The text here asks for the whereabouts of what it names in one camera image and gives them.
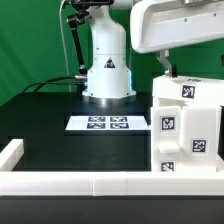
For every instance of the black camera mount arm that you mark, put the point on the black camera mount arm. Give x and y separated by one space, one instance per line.
79 18

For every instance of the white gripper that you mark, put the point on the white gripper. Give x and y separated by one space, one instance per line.
159 25

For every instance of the white cabinet door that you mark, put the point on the white cabinet door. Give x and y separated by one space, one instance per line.
165 138

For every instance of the white cabinet body box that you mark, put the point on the white cabinet body box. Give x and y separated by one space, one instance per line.
199 137

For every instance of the white base marker plate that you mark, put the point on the white base marker plate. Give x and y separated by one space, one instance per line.
108 123

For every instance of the white U-shaped fence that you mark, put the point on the white U-shaped fence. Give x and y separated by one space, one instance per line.
15 183

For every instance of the white cabinet top block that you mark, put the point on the white cabinet top block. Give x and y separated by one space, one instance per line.
170 91

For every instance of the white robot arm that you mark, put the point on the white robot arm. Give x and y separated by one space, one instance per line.
109 79

